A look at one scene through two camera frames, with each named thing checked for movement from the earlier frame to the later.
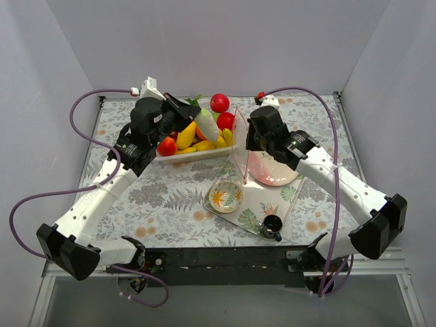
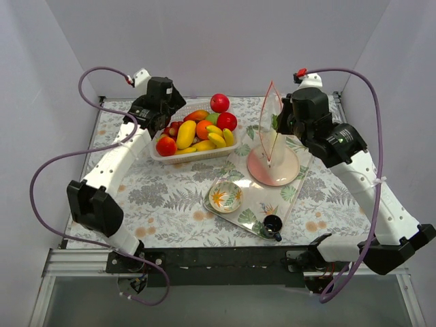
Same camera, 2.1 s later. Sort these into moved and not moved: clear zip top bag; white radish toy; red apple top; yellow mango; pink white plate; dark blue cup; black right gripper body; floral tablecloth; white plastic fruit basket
Moved: white radish toy; clear zip top bag; black right gripper body
Not moved: dark blue cup; floral tablecloth; yellow mango; white plastic fruit basket; red apple top; pink white plate
